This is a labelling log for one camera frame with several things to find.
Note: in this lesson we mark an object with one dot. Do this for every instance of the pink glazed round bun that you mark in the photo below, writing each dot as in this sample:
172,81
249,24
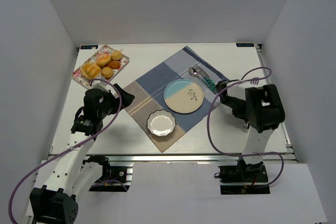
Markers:
103,59

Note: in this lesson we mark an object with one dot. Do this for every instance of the long golden bread loaf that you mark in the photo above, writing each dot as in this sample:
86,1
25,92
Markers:
90,70

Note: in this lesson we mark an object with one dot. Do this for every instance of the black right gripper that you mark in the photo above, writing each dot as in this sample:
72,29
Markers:
227,94

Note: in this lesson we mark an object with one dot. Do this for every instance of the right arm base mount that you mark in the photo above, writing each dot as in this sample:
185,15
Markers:
243,179

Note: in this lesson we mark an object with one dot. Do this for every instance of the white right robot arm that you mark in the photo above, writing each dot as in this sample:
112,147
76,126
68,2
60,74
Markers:
260,107

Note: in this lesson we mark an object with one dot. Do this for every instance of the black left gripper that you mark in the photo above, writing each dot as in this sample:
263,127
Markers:
118,98

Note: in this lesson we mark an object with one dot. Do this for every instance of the round tan bun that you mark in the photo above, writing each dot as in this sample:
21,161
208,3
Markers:
116,55
107,72

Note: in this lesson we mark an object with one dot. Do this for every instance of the brown oval muffin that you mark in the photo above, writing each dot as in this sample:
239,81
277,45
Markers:
113,64

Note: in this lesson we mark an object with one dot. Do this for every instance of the blue table label left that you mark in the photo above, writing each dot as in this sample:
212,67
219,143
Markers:
88,47

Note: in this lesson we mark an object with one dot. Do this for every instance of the green handled spoon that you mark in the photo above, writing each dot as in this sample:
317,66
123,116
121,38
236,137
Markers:
193,73

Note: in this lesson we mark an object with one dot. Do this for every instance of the blue and cream plate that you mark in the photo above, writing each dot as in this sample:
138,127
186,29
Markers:
183,96

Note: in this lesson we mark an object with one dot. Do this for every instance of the round tan bun top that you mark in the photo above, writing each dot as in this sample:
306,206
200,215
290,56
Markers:
116,55

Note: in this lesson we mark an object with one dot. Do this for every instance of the blue table label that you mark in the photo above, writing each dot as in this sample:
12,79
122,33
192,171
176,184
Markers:
244,44
88,47

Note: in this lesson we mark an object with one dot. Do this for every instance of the blue patchwork placemat cloth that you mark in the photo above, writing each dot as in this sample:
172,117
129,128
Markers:
149,92

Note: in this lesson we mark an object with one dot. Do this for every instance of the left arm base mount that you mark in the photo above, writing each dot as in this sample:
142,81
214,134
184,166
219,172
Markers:
114,176

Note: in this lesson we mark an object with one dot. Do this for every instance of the green handled fork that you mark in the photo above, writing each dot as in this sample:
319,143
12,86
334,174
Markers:
198,68

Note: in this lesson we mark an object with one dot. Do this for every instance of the green handled knife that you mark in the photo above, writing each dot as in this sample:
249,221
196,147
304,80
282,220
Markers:
209,81

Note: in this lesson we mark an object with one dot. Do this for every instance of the blue table label right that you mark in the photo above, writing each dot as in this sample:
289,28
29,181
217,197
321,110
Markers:
244,44

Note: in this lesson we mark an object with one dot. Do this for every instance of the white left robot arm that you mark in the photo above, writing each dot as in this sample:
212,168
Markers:
57,200

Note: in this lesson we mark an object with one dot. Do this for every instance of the white scalloped bowl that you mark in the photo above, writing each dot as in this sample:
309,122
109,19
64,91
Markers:
161,123

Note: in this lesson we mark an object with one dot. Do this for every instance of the round tan bun bottom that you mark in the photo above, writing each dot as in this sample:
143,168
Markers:
107,72

